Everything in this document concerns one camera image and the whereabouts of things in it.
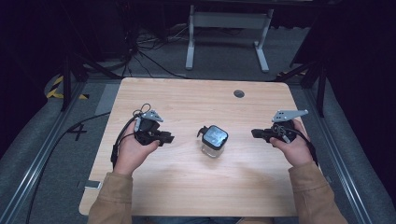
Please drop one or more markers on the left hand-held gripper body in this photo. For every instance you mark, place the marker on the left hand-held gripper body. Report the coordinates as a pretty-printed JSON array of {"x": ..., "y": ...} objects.
[{"x": 147, "y": 127}]

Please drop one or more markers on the yellow black floor tape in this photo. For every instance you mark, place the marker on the yellow black floor tape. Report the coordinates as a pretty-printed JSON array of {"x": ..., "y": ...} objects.
[{"x": 59, "y": 90}]

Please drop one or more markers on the black tripod stand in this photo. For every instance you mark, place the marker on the black tripod stand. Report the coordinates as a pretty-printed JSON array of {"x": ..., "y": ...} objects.
[
  {"x": 74, "y": 71},
  {"x": 311, "y": 77}
]

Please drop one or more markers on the clear jar with black lid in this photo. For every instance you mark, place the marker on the clear jar with black lid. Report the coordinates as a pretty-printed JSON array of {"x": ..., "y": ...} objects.
[{"x": 214, "y": 140}]

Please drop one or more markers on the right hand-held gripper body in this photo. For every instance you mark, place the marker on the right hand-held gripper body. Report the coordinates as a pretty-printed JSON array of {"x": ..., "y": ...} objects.
[{"x": 284, "y": 126}]

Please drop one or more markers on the grey table grommet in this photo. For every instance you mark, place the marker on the grey table grommet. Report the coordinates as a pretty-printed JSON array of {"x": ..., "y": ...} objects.
[{"x": 238, "y": 93}]

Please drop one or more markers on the aluminium floor rail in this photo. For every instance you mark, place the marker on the aluminium floor rail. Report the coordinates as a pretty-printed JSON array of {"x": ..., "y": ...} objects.
[
  {"x": 34, "y": 161},
  {"x": 339, "y": 158}
]

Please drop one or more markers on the grey metal desk frame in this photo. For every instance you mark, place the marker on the grey metal desk frame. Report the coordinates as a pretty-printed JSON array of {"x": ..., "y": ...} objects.
[{"x": 227, "y": 37}]

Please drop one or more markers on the person's left hand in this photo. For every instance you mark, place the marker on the person's left hand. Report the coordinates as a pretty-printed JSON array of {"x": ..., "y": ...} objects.
[{"x": 133, "y": 153}]

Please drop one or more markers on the person's right hand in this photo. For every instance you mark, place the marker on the person's right hand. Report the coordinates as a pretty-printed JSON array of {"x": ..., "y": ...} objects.
[{"x": 295, "y": 150}]

